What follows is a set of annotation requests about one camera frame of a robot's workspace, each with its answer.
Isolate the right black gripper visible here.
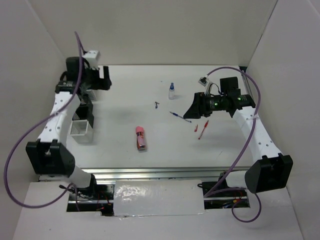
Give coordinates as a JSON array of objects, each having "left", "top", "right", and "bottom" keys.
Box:
[{"left": 183, "top": 91, "right": 227, "bottom": 119}]

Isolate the clear spray bottle blue cap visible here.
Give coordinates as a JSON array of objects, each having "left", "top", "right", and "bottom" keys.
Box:
[{"left": 168, "top": 82, "right": 175, "bottom": 100}]

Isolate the pink capped marker tube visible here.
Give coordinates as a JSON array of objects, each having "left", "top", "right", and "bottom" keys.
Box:
[{"left": 135, "top": 126, "right": 147, "bottom": 152}]

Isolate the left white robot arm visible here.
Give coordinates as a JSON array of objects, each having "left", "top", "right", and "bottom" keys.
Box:
[{"left": 25, "top": 50, "right": 112, "bottom": 200}]

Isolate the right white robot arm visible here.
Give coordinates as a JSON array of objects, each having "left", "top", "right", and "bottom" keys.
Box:
[{"left": 183, "top": 76, "right": 293, "bottom": 196}]

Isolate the red pen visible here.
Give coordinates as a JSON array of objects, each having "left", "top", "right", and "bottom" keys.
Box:
[{"left": 198, "top": 120, "right": 209, "bottom": 140}]

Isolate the silver mesh container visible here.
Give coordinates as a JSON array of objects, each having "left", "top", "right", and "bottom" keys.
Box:
[{"left": 86, "top": 89, "right": 97, "bottom": 102}]

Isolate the blue pen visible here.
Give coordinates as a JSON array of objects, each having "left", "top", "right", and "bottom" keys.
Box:
[{"left": 169, "top": 111, "right": 192, "bottom": 123}]

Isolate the black mesh container rear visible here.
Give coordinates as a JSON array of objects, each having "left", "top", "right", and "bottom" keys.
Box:
[{"left": 79, "top": 94, "right": 93, "bottom": 109}]

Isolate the black mesh container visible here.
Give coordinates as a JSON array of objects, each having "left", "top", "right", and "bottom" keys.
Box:
[
  {"left": 79, "top": 94, "right": 93, "bottom": 109},
  {"left": 72, "top": 107, "right": 95, "bottom": 128}
]

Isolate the black mesh container front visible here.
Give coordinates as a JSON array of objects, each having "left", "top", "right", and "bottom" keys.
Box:
[{"left": 72, "top": 107, "right": 95, "bottom": 128}]

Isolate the white mesh container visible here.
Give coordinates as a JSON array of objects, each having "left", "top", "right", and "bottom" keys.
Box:
[{"left": 69, "top": 120, "right": 94, "bottom": 144}]

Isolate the white foil sheet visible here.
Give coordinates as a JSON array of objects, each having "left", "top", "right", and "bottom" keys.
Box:
[{"left": 113, "top": 179, "right": 205, "bottom": 217}]

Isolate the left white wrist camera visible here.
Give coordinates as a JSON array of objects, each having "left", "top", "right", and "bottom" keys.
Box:
[{"left": 82, "top": 50, "right": 101, "bottom": 67}]

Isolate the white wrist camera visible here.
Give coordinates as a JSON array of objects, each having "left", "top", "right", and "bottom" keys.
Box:
[
  {"left": 198, "top": 76, "right": 213, "bottom": 95},
  {"left": 82, "top": 50, "right": 101, "bottom": 67}
]

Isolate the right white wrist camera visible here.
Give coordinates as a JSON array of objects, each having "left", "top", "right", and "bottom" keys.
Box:
[{"left": 198, "top": 76, "right": 213, "bottom": 95}]

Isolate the aluminium frame rail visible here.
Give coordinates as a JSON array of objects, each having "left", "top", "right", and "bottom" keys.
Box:
[{"left": 38, "top": 166, "right": 251, "bottom": 181}]

